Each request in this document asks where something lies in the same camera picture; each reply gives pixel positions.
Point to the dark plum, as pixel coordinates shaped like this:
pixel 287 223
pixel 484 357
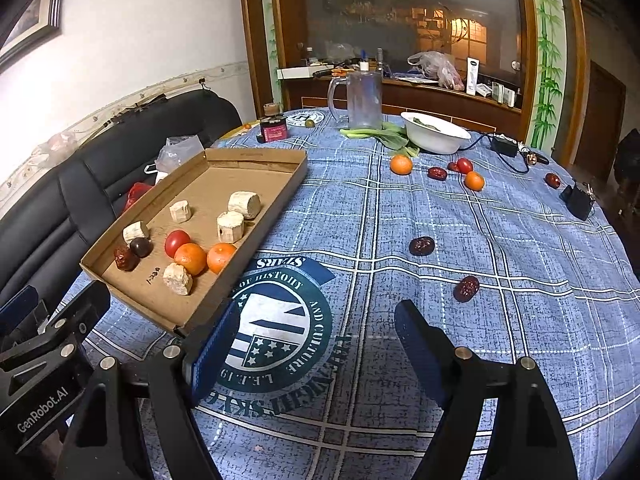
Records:
pixel 141 246

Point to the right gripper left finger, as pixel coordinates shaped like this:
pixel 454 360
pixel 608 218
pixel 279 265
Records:
pixel 106 440

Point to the white tall box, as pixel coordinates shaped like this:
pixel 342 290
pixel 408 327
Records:
pixel 472 67

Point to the plastic bag on counter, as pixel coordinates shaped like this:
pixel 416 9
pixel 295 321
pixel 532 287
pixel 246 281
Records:
pixel 437 65

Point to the red jujube centre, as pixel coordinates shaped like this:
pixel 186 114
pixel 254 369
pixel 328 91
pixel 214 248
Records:
pixel 437 173

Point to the dark red jujube lower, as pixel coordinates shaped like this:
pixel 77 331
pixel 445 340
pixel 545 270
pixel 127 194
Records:
pixel 466 289

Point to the red tomato back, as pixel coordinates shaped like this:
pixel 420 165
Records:
pixel 464 166

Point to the dark red jujube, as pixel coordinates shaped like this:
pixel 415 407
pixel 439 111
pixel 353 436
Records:
pixel 466 289
pixel 422 246

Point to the black power adapter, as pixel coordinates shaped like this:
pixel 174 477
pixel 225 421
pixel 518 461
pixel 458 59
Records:
pixel 504 145

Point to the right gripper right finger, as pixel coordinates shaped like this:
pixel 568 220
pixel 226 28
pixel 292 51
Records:
pixel 528 439

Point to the clear glass pitcher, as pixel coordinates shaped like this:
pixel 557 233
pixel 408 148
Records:
pixel 364 100

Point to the dark red jar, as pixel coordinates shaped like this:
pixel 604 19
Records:
pixel 272 128

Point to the red tomato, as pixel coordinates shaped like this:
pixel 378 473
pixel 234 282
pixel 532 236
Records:
pixel 464 166
pixel 174 240

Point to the brown cardboard box tray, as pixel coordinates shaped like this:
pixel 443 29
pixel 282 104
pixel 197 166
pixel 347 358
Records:
pixel 206 181

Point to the red jujube far right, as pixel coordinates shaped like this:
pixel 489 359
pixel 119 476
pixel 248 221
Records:
pixel 553 180

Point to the white bowl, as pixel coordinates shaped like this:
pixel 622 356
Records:
pixel 434 135

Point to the clear plastic bag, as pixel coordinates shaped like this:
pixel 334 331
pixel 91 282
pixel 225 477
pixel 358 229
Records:
pixel 176 151

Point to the wooden counter cabinet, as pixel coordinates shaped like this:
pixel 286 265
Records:
pixel 307 86

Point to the black leather sofa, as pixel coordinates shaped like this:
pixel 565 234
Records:
pixel 48 230

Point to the green leafy vegetable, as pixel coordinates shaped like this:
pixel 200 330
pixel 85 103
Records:
pixel 392 136

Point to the orange tangerine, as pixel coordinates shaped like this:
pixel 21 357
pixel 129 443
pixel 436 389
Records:
pixel 219 256
pixel 474 181
pixel 401 165

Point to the dark red jujube upper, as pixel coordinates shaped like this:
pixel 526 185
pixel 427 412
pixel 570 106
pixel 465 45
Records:
pixel 422 246

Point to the red tomato front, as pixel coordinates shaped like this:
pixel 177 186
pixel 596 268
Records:
pixel 174 240

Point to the black mug with spoon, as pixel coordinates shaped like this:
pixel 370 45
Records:
pixel 579 199

